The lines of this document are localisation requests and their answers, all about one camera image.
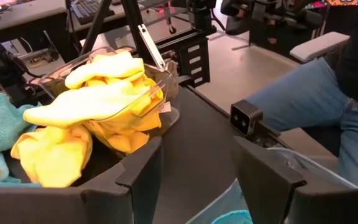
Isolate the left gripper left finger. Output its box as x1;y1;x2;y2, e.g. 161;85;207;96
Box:
0;136;164;224

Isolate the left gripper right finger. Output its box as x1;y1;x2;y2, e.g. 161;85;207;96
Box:
233;137;358;224

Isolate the person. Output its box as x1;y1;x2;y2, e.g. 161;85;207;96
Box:
246;0;358;189

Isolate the clear plastic basket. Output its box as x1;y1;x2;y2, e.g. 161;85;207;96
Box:
39;46;181;155

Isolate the black drawer cabinet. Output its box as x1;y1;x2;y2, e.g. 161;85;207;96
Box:
177;29;211;88

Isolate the grey armrest pad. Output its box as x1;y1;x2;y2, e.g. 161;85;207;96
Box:
288;30;351;64

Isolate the black office chair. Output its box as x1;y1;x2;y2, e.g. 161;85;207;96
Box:
219;0;326;60

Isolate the black keyboard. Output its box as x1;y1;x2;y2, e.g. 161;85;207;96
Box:
71;0;116;26

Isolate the grey desk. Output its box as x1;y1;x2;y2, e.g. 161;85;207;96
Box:
0;0;68;35

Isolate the black table-level camera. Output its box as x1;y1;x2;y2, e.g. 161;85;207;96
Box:
229;98;264;137

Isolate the silver metal bracket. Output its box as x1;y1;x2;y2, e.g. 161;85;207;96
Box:
137;24;167;69

